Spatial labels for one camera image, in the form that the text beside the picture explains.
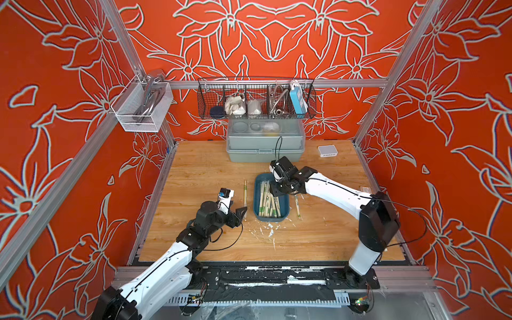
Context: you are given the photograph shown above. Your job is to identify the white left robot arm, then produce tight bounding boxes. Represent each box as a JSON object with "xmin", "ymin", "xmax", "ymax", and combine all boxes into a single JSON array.
[{"xmin": 91, "ymin": 199, "xmax": 247, "ymax": 319}]

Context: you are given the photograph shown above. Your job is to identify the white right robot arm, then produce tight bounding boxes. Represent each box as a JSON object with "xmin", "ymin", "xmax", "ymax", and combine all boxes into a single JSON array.
[{"xmin": 269, "ymin": 157, "xmax": 400, "ymax": 277}]

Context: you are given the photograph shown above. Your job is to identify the wrapped chopsticks in bin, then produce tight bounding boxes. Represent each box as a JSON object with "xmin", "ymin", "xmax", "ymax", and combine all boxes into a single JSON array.
[{"xmin": 257, "ymin": 181, "xmax": 282, "ymax": 219}]

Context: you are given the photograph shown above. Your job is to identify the grey-green lidded storage box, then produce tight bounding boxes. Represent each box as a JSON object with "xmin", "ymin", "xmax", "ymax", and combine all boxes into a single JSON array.
[{"xmin": 226, "ymin": 119, "xmax": 305, "ymax": 164}]

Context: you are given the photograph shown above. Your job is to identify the blue white box in basket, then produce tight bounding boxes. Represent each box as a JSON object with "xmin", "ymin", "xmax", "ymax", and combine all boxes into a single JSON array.
[{"xmin": 289, "ymin": 80, "xmax": 307, "ymax": 115}]

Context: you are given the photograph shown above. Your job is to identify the teal plastic chopstick bin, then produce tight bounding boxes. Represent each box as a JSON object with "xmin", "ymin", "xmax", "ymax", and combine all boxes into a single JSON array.
[{"xmin": 253, "ymin": 173, "xmax": 290, "ymax": 223}]

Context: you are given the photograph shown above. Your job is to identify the metal tongs in basket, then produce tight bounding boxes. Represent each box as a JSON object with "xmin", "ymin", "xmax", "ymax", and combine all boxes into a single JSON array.
[{"xmin": 133, "ymin": 69, "xmax": 165, "ymax": 124}]

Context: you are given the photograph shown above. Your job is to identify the white network switch box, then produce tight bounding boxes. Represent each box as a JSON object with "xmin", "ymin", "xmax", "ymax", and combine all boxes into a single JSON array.
[{"xmin": 317, "ymin": 145, "xmax": 338, "ymax": 157}]

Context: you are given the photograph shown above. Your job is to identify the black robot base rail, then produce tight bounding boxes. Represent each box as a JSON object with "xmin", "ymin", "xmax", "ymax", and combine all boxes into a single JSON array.
[{"xmin": 185, "ymin": 261, "xmax": 381, "ymax": 302}]

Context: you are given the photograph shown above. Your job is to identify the black wire wall basket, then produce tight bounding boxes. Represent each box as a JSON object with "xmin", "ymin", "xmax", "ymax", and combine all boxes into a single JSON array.
[{"xmin": 197, "ymin": 77, "xmax": 317, "ymax": 119}]

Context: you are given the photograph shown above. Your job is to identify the clear plastic wall basket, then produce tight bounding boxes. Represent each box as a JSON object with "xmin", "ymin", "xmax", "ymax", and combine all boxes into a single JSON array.
[{"xmin": 111, "ymin": 79, "xmax": 173, "ymax": 133}]

